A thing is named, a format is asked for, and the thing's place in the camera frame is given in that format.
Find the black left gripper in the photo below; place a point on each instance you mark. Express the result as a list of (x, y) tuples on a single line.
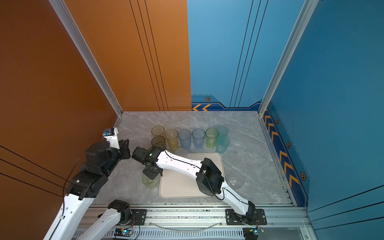
[(124, 148)]

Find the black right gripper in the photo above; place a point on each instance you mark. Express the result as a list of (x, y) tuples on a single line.
[(150, 176)]

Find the small green cup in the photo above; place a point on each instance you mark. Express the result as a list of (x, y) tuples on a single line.
[(150, 184)]

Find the clear dimpled small cup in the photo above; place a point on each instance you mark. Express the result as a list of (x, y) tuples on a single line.
[(181, 152)]

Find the clear faceted small cup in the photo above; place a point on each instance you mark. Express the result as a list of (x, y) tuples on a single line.
[(236, 181)]

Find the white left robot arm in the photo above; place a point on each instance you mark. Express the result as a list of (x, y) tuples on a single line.
[(73, 208)]

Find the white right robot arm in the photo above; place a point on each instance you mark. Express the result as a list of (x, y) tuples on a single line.
[(207, 175)]

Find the white rectangular tray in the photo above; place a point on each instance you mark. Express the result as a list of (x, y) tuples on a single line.
[(174, 185)]

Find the grey smoky tall cup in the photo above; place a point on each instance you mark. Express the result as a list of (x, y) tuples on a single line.
[(159, 141)]

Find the yellow tall cup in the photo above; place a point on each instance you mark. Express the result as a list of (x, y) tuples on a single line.
[(171, 136)]

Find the amber tall cup back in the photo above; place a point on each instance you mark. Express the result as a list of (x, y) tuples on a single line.
[(158, 131)]

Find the blue tall cup left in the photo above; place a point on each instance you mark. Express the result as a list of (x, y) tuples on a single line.
[(185, 138)]

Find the blue tall cup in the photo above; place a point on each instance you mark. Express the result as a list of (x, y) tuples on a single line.
[(185, 138), (198, 138)]

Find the blue tall cup right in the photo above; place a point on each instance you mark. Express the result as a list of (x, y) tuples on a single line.
[(198, 138)]

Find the left green circuit board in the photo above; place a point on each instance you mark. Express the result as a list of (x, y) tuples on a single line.
[(125, 233)]

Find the green circuit board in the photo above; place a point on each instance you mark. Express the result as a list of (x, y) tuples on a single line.
[(252, 233), (125, 233)]

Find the green tall cup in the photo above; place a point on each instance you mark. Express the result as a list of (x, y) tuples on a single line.
[(211, 137)]

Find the teal tall cup front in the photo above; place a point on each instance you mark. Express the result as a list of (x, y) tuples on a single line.
[(222, 144)]

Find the teal tall cup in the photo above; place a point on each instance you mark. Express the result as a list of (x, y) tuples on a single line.
[(222, 144), (222, 130)]

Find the teal tall cup back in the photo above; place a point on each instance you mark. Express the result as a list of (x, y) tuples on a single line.
[(222, 130)]

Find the right green circuit board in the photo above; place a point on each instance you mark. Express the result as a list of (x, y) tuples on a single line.
[(252, 233)]

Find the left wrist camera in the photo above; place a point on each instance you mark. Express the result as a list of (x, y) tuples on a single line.
[(111, 135)]

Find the clear tube on rail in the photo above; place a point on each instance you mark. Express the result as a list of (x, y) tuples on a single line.
[(181, 229)]

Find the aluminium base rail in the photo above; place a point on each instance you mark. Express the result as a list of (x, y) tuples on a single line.
[(283, 222)]

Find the left aluminium corner post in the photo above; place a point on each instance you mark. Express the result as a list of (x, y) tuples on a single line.
[(75, 34)]

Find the aluminium corner post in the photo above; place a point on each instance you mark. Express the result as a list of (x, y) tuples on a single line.
[(75, 34), (295, 37)]

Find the right aluminium corner post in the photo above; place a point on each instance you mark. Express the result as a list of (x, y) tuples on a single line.
[(295, 37)]

